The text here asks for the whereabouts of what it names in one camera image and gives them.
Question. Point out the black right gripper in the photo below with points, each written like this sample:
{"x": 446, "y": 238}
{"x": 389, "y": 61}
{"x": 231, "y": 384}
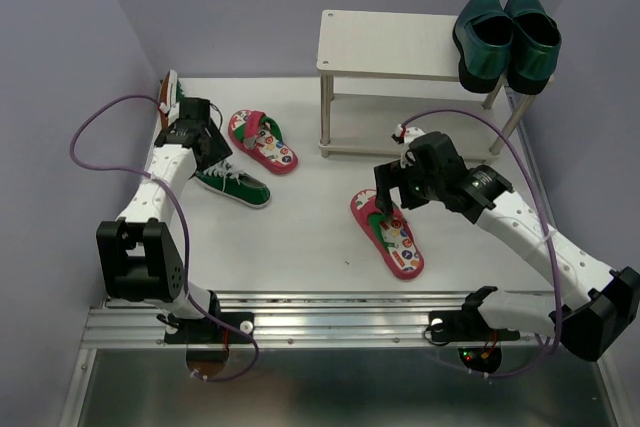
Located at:
{"x": 386, "y": 177}

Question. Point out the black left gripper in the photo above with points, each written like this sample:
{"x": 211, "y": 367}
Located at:
{"x": 218, "y": 146}

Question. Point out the green canvas sneaker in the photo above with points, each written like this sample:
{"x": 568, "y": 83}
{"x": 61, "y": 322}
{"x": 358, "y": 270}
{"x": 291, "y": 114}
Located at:
{"x": 171, "y": 92}
{"x": 229, "y": 181}

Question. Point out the pink flip-flop with letters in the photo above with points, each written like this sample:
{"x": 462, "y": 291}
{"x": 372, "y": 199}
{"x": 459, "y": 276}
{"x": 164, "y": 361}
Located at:
{"x": 390, "y": 234}

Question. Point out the green loafer shoe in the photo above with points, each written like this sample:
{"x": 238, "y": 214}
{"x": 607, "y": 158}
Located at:
{"x": 535, "y": 46}
{"x": 482, "y": 35}

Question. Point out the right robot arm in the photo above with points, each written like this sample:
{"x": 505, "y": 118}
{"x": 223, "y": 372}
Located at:
{"x": 592, "y": 303}

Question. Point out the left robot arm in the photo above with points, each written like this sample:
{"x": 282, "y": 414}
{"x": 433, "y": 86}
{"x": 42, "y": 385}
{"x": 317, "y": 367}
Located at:
{"x": 139, "y": 258}

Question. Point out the white two-tier shoe shelf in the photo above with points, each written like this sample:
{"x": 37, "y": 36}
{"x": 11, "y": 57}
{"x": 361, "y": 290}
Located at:
{"x": 378, "y": 68}

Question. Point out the green canvas sneaker on side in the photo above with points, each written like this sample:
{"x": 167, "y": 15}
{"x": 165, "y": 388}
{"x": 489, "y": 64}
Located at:
{"x": 171, "y": 92}

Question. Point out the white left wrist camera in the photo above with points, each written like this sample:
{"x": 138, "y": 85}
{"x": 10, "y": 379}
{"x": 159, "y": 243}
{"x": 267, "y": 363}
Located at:
{"x": 164, "y": 110}

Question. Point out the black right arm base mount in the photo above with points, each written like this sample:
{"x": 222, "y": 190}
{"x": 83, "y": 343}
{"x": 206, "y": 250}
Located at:
{"x": 466, "y": 324}

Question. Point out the aluminium table edge rail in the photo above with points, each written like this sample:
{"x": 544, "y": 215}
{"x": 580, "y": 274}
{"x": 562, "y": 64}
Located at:
{"x": 288, "y": 320}

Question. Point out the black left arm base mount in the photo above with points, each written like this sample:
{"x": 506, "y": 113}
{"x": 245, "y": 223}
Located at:
{"x": 180, "y": 331}

